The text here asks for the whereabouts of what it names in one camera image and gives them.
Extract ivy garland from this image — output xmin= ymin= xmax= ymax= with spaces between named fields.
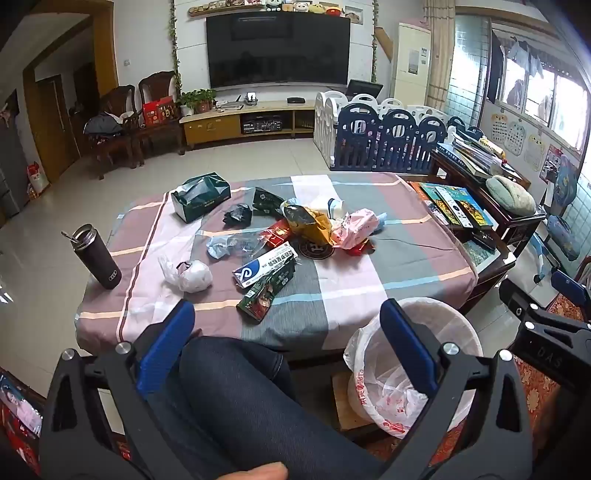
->
xmin=369 ymin=18 xmax=380 ymax=84
xmin=168 ymin=0 xmax=183 ymax=95

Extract pink packet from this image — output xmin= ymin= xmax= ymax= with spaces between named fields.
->
xmin=331 ymin=209 xmax=380 ymax=250

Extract children's wall chart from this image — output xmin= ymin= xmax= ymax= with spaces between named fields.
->
xmin=490 ymin=113 xmax=509 ymax=146
xmin=505 ymin=121 xmax=527 ymax=155
xmin=524 ymin=134 xmax=546 ymax=171

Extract person's left hand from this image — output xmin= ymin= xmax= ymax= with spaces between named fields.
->
xmin=215 ymin=462 xmax=289 ymax=480

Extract clear plastic wrapper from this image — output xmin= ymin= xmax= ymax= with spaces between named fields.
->
xmin=231 ymin=231 xmax=278 ymax=257
xmin=206 ymin=235 xmax=241 ymax=259

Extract black plastic bag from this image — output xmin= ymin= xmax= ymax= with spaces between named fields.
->
xmin=223 ymin=203 xmax=254 ymax=227

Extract red cardboard box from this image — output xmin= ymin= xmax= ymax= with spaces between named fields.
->
xmin=259 ymin=219 xmax=294 ymax=252

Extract grey-green plush cushion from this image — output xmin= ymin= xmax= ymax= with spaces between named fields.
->
xmin=486 ymin=175 xmax=537 ymax=215

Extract grey refrigerator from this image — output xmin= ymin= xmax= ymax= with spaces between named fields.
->
xmin=0 ymin=115 xmax=28 ymax=217

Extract person's blue jeans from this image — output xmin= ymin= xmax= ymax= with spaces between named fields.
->
xmin=159 ymin=336 xmax=384 ymax=480

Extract thin black cable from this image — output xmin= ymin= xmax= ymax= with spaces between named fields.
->
xmin=374 ymin=237 xmax=467 ymax=252

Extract red white bag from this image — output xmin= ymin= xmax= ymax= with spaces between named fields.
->
xmin=27 ymin=161 xmax=49 ymax=195

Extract green potted plant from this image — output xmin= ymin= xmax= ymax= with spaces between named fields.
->
xmin=178 ymin=89 xmax=217 ymax=116

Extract blue white playpen fence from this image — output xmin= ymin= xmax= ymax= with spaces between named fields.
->
xmin=314 ymin=90 xmax=467 ymax=171

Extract orange book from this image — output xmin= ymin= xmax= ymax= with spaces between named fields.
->
xmin=410 ymin=181 xmax=437 ymax=204

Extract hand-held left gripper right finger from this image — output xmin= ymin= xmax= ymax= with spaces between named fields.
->
xmin=374 ymin=298 xmax=539 ymax=480

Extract white paper cup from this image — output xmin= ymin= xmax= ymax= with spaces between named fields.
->
xmin=323 ymin=196 xmax=348 ymax=220

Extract white plastic waste bin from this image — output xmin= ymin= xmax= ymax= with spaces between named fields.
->
xmin=344 ymin=298 xmax=481 ymax=439

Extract white blue toothpaste box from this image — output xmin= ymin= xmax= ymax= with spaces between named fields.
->
xmin=232 ymin=246 xmax=296 ymax=289

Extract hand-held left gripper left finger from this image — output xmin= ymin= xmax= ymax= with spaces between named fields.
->
xmin=39 ymin=299 xmax=197 ymax=480

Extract yellow snack bag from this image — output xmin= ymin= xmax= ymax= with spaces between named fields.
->
xmin=283 ymin=199 xmax=334 ymax=247

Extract white standing air conditioner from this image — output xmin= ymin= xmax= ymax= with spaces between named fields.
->
xmin=392 ymin=18 xmax=432 ymax=107

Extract plaid tablecloth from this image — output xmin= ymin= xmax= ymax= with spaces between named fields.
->
xmin=74 ymin=172 xmax=478 ymax=363

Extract dark bag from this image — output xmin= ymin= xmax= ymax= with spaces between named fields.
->
xmin=83 ymin=112 xmax=123 ymax=137

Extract green red snack packet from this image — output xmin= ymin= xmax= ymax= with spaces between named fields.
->
xmin=236 ymin=265 xmax=297 ymax=322

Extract blue picture book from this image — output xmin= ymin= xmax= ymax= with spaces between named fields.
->
xmin=431 ymin=185 xmax=495 ymax=229

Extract dark wooden armchair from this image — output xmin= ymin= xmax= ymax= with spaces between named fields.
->
xmin=85 ymin=85 xmax=139 ymax=174
xmin=139 ymin=71 xmax=185 ymax=162

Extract dark thermos bottle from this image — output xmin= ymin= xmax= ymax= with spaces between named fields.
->
xmin=62 ymin=224 xmax=122 ymax=291

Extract blue hanging garment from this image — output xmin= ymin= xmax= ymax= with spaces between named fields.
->
xmin=508 ymin=39 xmax=546 ymax=77

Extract dark hanging garment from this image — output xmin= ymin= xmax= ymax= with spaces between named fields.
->
xmin=489 ymin=32 xmax=506 ymax=104

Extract clear plastic bin liner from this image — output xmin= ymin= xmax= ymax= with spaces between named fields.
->
xmin=344 ymin=300 xmax=478 ymax=439

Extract black stereo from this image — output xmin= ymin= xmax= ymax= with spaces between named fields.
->
xmin=241 ymin=117 xmax=283 ymax=134

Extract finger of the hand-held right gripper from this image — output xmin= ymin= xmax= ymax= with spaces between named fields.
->
xmin=551 ymin=270 xmax=591 ymax=319
xmin=499 ymin=278 xmax=591 ymax=340

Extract beige curtain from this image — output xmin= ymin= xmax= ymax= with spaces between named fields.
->
xmin=425 ymin=0 xmax=455 ymax=112

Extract stack of books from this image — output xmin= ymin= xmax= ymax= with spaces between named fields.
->
xmin=436 ymin=129 xmax=509 ymax=178

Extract long wooden box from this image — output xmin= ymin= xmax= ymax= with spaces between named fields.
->
xmin=501 ymin=159 xmax=532 ymax=188

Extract window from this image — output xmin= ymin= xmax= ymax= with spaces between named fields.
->
xmin=489 ymin=28 xmax=591 ymax=153

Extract black monitor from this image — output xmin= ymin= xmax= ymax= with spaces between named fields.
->
xmin=346 ymin=79 xmax=384 ymax=100

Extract red gift box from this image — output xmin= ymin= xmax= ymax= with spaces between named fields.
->
xmin=142 ymin=97 xmax=178 ymax=127

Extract wooden door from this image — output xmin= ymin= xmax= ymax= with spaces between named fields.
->
xmin=37 ymin=76 xmax=75 ymax=181

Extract dark wooden side table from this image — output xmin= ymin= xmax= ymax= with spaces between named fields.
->
xmin=429 ymin=148 xmax=546 ymax=259

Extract wooden wall shelf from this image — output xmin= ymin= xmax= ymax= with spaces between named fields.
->
xmin=374 ymin=25 xmax=393 ymax=61

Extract white plastic bag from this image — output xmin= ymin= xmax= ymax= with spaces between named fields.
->
xmin=158 ymin=256 xmax=214 ymax=294

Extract wooden TV stand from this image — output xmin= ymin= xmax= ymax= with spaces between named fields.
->
xmin=179 ymin=99 xmax=319 ymax=149

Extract green tissue box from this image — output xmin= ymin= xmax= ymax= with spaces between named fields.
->
xmin=171 ymin=172 xmax=232 ymax=223

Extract large black television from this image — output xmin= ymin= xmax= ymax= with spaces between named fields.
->
xmin=205 ymin=10 xmax=352 ymax=89

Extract row of plush toys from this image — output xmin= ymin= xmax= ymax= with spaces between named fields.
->
xmin=187 ymin=0 xmax=363 ymax=19

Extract white remote control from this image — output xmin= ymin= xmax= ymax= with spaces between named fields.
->
xmin=434 ymin=187 xmax=474 ymax=229

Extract small wooden stool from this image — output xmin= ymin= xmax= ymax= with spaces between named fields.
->
xmin=332 ymin=371 xmax=384 ymax=432

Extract blue child's desk chair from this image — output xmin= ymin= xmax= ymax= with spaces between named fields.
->
xmin=531 ymin=154 xmax=580 ymax=282

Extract dark wooden coffee table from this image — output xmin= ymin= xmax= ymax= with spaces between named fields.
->
xmin=406 ymin=180 xmax=518 ymax=315

